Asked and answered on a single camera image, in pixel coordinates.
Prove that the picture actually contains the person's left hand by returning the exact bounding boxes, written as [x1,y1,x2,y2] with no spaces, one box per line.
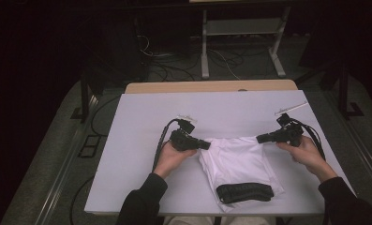
[154,140,198,180]

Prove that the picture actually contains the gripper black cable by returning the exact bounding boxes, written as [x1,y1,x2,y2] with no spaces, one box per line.
[152,117,182,173]
[290,118,327,162]

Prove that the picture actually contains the black floor cable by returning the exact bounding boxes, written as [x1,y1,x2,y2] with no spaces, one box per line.
[69,95,122,225]

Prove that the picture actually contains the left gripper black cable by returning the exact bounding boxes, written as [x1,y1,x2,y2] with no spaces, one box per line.
[152,117,182,173]

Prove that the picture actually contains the dark cabinet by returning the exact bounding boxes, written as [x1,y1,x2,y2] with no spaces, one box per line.
[86,12,150,83]

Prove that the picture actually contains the white board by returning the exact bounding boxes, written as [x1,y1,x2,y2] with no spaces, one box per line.
[83,89,356,218]

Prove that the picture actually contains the black metal stand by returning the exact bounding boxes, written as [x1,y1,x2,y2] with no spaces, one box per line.
[70,71,97,124]
[337,59,365,120]

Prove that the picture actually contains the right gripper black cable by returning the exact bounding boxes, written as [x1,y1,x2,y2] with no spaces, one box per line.
[290,118,327,162]

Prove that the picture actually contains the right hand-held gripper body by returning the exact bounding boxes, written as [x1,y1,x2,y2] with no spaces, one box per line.
[270,101,309,147]

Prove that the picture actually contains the person's right hand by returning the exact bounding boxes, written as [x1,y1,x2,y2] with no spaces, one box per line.
[275,136,338,184]

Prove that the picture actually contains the bundle of floor cables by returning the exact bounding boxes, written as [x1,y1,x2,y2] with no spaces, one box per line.
[136,34,247,83]

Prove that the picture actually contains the white metal stand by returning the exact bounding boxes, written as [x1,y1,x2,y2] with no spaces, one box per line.
[201,6,292,80]

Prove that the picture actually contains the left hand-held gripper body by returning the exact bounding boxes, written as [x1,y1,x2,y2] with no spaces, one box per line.
[169,114,202,153]

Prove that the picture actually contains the white shorts with black waistband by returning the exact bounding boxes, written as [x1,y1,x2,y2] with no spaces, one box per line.
[199,135,285,214]

